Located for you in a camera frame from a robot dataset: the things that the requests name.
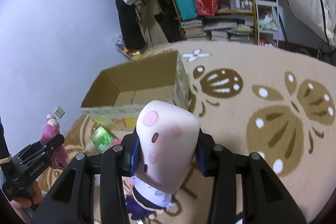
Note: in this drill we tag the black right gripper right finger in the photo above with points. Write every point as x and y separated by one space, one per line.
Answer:
265 198

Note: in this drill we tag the teal tote bag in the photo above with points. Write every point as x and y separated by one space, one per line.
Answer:
187 9

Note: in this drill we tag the beige hanging coat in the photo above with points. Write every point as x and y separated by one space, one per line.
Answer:
150 28

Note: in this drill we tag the stack of books right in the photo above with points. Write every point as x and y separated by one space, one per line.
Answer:
230 28

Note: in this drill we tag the white toiletry bottles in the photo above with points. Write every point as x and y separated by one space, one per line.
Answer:
241 5

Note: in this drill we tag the white rolling cart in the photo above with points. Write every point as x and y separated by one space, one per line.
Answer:
268 24

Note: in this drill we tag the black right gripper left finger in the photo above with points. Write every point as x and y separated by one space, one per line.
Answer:
70 199

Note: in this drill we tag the black hanging coat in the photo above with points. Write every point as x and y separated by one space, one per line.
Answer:
130 29

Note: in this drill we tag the open cardboard box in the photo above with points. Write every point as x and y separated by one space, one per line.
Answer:
118 94

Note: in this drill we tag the upper wall socket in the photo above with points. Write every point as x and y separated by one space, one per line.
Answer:
59 112

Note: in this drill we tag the stack of books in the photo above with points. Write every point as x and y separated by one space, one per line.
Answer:
193 29
230 28

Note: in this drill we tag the purple haired plush doll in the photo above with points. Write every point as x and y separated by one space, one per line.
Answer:
143 200

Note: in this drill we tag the left hand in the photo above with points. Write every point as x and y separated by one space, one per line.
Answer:
21 202

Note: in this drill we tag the stack of books left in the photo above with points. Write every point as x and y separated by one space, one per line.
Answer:
193 29

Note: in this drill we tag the white pink plush pillow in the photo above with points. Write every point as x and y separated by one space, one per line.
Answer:
168 138

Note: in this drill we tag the beige brown patterned rug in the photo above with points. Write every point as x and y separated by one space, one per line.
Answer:
258 99

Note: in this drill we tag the green wet wipes pack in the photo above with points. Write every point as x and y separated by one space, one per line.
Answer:
101 139

